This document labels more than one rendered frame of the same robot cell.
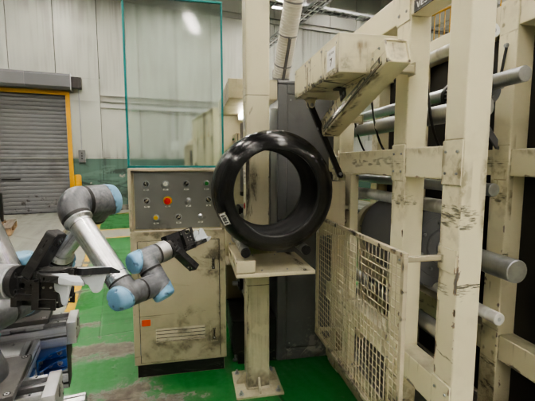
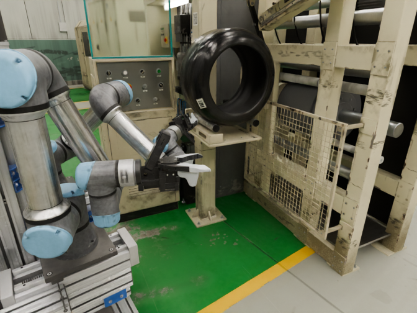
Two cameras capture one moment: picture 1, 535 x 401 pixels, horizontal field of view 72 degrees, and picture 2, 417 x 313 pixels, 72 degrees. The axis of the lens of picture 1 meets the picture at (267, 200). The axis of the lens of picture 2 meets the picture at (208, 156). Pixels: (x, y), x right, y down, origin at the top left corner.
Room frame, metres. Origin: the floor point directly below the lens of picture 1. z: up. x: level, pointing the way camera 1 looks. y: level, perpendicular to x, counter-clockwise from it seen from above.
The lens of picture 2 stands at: (0.03, 0.52, 1.38)
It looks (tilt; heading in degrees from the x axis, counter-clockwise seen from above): 22 degrees down; 346
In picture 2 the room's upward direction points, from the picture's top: straight up
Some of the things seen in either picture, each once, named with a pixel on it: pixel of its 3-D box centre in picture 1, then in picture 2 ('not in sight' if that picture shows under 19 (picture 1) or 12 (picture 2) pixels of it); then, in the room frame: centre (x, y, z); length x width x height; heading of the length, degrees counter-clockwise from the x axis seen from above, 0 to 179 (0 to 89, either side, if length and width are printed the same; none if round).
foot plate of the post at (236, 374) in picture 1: (256, 379); (205, 213); (2.04, 0.06, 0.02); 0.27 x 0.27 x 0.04; 11
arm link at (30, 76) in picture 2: not in sight; (36, 161); (0.79, 0.79, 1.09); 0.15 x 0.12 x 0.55; 176
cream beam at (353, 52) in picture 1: (337, 72); not in sight; (1.73, -0.32, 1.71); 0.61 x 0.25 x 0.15; 11
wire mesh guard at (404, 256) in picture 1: (348, 303); (282, 158); (1.64, -0.37, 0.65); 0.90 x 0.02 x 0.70; 11
